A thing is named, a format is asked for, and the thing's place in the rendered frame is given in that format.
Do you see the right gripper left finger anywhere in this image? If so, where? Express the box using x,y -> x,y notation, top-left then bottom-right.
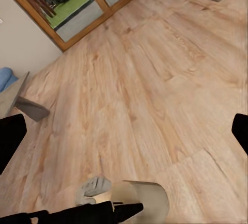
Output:
0,114 -> 27,175

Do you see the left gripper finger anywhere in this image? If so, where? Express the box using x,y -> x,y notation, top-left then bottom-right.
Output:
113,203 -> 144,224

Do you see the pillar candle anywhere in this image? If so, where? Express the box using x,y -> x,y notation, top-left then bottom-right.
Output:
110,180 -> 170,224

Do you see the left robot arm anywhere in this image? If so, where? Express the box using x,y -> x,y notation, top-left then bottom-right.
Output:
0,176 -> 144,224

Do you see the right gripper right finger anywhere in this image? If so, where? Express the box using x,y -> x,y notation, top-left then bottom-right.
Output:
231,113 -> 248,155

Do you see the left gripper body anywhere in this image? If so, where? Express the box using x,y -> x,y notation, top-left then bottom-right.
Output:
64,201 -> 115,224

